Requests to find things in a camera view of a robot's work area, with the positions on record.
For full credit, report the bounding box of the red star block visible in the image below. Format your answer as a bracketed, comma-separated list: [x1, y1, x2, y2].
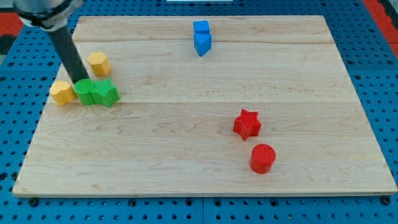
[233, 109, 261, 141]

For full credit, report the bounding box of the blue triangle block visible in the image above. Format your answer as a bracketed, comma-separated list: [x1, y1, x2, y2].
[194, 33, 212, 57]

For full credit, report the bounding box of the wooden board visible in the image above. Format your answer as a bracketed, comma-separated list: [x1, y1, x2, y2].
[13, 16, 397, 198]

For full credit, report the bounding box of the yellow heart block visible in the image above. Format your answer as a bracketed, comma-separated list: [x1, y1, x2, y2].
[50, 80, 77, 106]

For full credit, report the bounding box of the yellow hexagon block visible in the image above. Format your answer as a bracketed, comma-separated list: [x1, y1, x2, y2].
[87, 52, 111, 77]

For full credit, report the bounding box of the green cylinder block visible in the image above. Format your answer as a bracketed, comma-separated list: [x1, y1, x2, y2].
[74, 78, 95, 105]

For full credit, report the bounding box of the green star block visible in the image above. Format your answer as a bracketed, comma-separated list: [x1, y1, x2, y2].
[90, 78, 120, 107]

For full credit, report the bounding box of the blue cube block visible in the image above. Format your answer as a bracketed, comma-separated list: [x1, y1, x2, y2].
[193, 21, 210, 34]

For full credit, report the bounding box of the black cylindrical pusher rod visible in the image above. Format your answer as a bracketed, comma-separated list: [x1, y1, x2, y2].
[47, 26, 89, 83]

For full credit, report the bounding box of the red cylinder block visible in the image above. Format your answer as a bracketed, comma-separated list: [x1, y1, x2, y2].
[249, 144, 276, 174]

